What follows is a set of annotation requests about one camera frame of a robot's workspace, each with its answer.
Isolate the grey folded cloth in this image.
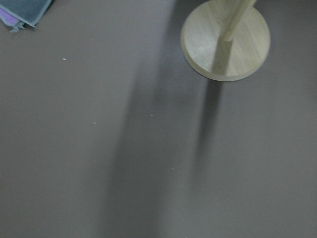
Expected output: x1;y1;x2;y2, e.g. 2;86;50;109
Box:
0;0;52;32

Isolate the wooden mug tree stand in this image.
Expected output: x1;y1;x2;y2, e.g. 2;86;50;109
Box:
180;0;270;82

